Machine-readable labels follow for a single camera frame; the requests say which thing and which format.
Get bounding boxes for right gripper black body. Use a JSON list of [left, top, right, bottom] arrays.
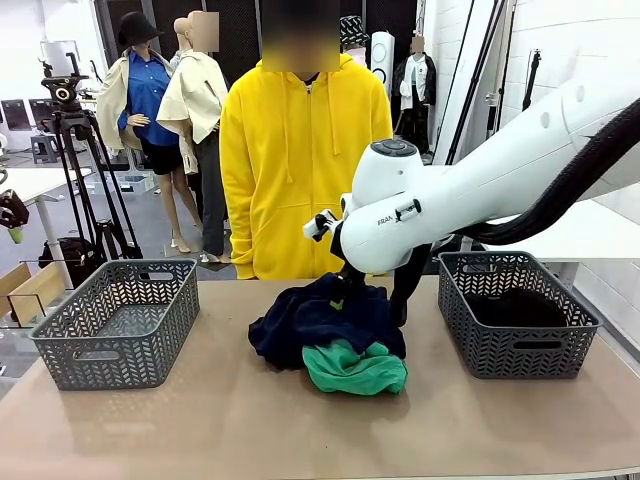
[[329, 222, 372, 292]]

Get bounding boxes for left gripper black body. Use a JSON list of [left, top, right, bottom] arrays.
[[0, 188, 30, 230]]

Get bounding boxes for navy blue garment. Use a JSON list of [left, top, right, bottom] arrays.
[[248, 272, 407, 371]]

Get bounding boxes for green garment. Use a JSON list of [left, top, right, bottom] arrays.
[[301, 338, 409, 396]]

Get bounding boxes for black garment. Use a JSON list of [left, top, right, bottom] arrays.
[[464, 288, 569, 329]]

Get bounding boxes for person's right forearm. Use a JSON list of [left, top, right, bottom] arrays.
[[219, 159, 257, 279]]

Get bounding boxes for white table with legs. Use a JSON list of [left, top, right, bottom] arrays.
[[0, 167, 94, 290]]

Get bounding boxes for black backpack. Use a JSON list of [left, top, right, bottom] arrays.
[[38, 237, 104, 289]]

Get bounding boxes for grey plastic stool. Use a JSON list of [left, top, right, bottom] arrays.
[[30, 134, 61, 165]]

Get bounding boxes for black monitor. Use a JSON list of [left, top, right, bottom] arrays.
[[28, 98, 52, 129], [0, 98, 29, 132]]

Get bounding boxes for person in yellow hoodie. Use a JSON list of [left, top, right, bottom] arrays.
[[218, 0, 395, 280]]

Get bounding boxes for grey plastic lattice basket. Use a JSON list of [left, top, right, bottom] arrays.
[[28, 258, 201, 391], [437, 250, 603, 380]]

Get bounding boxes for mannequin with blue shirt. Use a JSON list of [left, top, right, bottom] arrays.
[[95, 10, 204, 254]]

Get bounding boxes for mannequin with white black jacket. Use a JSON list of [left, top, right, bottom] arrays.
[[392, 34, 438, 156]]

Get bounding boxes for mannequin with cream jacket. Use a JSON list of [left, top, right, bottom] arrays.
[[156, 9, 234, 264]]

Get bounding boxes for white tower air conditioner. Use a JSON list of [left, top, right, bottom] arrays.
[[369, 30, 396, 97]]

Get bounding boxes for mannequin with bucket hat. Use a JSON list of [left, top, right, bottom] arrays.
[[339, 14, 372, 62]]

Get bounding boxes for black light stand poles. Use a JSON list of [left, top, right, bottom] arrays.
[[432, 0, 519, 166]]

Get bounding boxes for black stand with clamp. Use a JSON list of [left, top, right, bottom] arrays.
[[522, 48, 545, 114]]

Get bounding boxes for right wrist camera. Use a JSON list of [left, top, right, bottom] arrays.
[[302, 209, 347, 243]]

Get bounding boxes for black camera tripod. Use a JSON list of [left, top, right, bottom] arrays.
[[38, 52, 144, 261]]

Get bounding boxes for black corrugated cable hose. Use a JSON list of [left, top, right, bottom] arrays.
[[388, 97, 640, 327]]

